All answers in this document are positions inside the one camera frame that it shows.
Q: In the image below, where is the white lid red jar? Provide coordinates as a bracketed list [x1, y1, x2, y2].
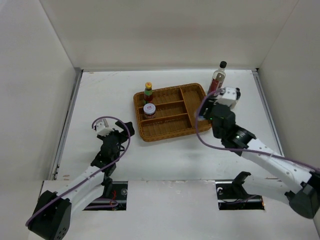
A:
[143, 103, 156, 119]

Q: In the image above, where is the green red chili sauce bottle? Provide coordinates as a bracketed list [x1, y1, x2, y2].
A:
[143, 82, 153, 105]

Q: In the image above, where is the tall dark sauce bottle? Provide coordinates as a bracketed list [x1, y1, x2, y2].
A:
[207, 61, 227, 95]

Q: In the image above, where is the silver cap blue-label jar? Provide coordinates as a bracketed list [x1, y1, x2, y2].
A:
[194, 111, 212, 122]

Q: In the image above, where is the black cap spice bottle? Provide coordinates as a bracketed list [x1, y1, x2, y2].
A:
[235, 87, 241, 101]

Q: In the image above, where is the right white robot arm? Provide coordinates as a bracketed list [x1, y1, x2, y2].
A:
[196, 98, 320, 219]

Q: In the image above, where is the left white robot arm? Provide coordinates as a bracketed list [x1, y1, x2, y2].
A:
[25, 117, 135, 240]

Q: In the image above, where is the brown wicker divided tray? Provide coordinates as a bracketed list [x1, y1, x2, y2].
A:
[133, 83, 206, 142]

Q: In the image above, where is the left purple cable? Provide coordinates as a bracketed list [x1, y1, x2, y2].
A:
[25, 115, 132, 227]

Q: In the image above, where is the purple cable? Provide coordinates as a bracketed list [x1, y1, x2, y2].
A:
[25, 115, 132, 227]
[194, 88, 320, 173]

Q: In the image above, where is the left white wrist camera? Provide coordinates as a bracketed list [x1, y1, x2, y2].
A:
[93, 118, 113, 137]

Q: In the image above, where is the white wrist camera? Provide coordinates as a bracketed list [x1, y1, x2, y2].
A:
[215, 87, 238, 110]
[93, 118, 113, 137]

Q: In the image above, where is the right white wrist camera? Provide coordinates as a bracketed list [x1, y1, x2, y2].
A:
[215, 87, 238, 110]

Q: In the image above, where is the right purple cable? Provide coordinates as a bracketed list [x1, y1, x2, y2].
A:
[194, 88, 320, 173]

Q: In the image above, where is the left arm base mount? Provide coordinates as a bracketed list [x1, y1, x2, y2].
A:
[84, 177, 129, 211]

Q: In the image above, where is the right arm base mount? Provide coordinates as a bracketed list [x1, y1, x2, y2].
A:
[215, 171, 265, 211]

